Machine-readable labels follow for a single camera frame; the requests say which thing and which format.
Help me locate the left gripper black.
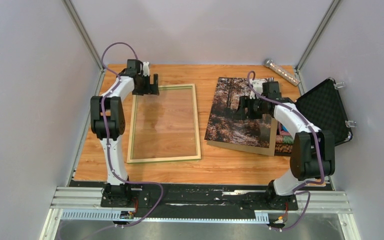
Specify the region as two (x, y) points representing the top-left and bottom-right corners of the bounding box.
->
(133, 73), (160, 96)

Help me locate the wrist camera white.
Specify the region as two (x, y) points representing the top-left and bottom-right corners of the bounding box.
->
(249, 82), (263, 99)
(142, 61), (150, 77)

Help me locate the wooden picture frame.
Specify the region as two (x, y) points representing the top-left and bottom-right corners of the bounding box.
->
(126, 83), (202, 165)

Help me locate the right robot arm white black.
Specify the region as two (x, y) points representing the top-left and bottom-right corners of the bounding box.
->
(234, 80), (335, 209)

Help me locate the autumn forest photo board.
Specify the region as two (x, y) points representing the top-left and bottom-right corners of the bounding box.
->
(204, 77), (278, 156)

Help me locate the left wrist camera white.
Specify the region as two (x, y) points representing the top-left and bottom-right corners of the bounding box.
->
(142, 61), (150, 77)

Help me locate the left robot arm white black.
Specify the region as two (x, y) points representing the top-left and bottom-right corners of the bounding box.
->
(90, 59), (159, 207)

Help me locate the silver glitter microphone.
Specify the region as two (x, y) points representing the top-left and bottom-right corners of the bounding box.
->
(263, 58), (301, 87)

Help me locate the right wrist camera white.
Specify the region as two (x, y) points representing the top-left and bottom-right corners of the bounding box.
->
(249, 82), (263, 99)

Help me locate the black poker chip case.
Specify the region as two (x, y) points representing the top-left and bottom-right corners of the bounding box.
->
(274, 77), (358, 157)

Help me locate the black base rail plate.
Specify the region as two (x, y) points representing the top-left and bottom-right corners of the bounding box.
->
(99, 181), (300, 220)

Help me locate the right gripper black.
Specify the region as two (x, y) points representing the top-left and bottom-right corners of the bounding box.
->
(233, 95), (268, 120)

